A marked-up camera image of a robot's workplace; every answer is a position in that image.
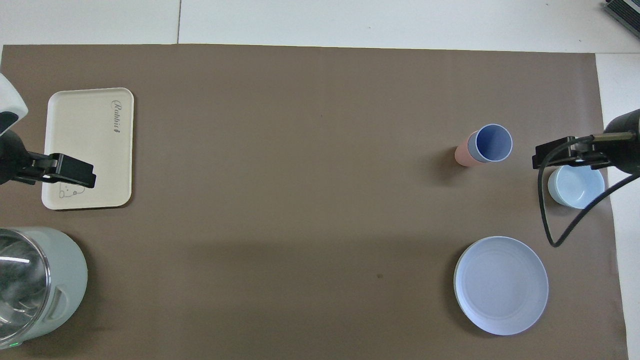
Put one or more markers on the brown table mat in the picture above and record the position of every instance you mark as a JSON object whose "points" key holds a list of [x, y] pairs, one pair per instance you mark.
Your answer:
{"points": [[300, 175]]}

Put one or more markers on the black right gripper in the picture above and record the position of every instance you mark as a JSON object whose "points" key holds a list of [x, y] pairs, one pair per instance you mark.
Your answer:
{"points": [[625, 150]]}

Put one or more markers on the pale green electric pot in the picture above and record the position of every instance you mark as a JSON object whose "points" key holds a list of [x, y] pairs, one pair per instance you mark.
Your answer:
{"points": [[67, 270]]}

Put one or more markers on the light blue bowl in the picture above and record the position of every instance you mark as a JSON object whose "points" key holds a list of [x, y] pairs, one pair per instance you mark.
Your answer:
{"points": [[575, 192]]}

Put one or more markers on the dark grey ribbed device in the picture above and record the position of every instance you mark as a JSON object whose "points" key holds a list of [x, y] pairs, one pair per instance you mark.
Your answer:
{"points": [[627, 9]]}

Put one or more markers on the glass pot lid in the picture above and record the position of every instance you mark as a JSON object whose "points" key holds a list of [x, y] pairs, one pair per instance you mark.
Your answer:
{"points": [[20, 285]]}

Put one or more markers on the blue ribbed cup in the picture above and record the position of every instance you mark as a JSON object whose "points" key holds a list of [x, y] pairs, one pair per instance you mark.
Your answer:
{"points": [[494, 142]]}

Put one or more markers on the cream rabbit print tray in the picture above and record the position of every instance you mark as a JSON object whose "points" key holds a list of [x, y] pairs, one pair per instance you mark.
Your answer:
{"points": [[85, 135]]}

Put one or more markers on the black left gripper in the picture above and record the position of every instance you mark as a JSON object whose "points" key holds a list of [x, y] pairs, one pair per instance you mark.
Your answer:
{"points": [[15, 160]]}

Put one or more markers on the pale blue round plate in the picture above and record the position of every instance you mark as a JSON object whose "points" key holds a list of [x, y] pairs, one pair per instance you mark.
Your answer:
{"points": [[500, 285]]}

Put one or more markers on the pink cup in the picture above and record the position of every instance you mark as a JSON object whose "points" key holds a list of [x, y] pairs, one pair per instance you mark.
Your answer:
{"points": [[462, 152]]}

